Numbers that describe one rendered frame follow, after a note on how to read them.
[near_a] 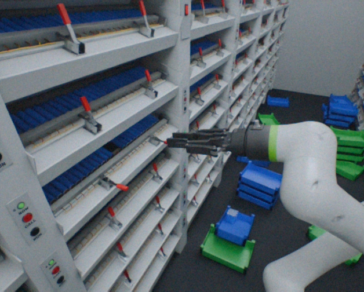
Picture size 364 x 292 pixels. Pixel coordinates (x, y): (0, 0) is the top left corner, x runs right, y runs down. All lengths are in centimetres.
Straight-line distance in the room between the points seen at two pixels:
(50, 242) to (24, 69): 38
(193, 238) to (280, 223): 65
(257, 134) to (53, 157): 47
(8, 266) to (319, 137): 71
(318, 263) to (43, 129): 93
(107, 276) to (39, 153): 57
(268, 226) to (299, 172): 140
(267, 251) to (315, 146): 128
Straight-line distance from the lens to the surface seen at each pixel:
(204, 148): 62
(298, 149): 56
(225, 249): 171
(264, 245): 179
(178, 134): 73
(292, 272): 103
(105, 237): 86
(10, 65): 51
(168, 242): 150
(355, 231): 61
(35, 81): 51
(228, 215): 177
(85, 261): 83
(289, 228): 195
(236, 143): 61
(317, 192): 51
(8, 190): 53
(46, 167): 56
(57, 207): 68
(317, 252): 99
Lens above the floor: 141
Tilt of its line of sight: 33 degrees down
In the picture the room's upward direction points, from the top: straight up
